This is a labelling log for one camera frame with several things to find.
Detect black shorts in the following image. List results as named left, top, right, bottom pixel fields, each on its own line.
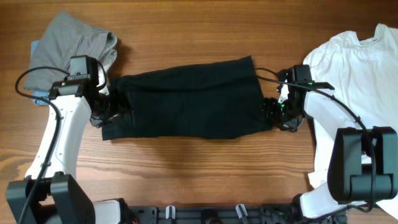
left=102, top=56, right=272, bottom=140

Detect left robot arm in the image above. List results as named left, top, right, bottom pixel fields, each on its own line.
left=6, top=55, right=139, bottom=223

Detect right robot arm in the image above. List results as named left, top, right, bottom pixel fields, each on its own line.
left=264, top=65, right=397, bottom=223

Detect folded blue garment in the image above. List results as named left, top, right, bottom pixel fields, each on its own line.
left=30, top=40, right=48, bottom=106

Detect folded grey shorts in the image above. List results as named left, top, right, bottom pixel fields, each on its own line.
left=29, top=12, right=118, bottom=84

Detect white t-shirt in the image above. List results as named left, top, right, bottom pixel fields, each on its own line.
left=300, top=24, right=397, bottom=218

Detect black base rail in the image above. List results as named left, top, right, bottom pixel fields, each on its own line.
left=130, top=203, right=348, bottom=224

